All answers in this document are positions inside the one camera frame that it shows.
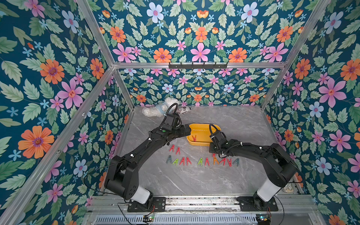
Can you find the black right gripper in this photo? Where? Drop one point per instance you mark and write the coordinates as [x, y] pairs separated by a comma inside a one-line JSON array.
[[215, 147]]

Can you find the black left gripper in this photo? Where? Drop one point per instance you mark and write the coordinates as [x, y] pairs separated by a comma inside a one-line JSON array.
[[183, 133]]

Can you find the orange clothespin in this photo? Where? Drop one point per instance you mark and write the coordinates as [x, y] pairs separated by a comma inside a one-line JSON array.
[[215, 160]]

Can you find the yellow plastic storage box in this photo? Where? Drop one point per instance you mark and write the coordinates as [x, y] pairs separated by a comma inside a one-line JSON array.
[[202, 133]]

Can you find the green clothespin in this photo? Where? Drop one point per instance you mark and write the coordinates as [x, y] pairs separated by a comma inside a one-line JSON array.
[[176, 162], [200, 162]]

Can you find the teal grey clothespin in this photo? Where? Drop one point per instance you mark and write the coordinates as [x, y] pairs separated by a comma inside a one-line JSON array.
[[169, 160], [236, 162]]

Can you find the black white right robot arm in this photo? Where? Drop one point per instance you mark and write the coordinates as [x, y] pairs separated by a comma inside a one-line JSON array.
[[278, 165]]

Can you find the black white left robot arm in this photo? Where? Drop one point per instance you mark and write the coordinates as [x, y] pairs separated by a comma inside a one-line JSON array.
[[123, 174]]

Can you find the newspaper print pouch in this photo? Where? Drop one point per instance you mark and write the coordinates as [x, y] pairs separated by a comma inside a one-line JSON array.
[[183, 110]]

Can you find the white plush teddy bear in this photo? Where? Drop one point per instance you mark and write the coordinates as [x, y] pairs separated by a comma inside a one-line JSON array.
[[161, 109]]

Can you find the patterned shoe insole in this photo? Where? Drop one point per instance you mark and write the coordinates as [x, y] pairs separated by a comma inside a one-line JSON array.
[[288, 188]]

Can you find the black wall hook rail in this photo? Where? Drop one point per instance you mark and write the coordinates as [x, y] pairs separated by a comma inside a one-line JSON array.
[[202, 65]]

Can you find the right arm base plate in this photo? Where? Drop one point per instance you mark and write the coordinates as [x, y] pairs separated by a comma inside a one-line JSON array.
[[256, 204]]

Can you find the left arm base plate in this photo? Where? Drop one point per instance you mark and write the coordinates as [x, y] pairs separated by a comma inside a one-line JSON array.
[[154, 204]]

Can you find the aluminium front mounting rail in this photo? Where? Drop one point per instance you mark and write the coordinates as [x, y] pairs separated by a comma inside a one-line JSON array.
[[205, 210]]

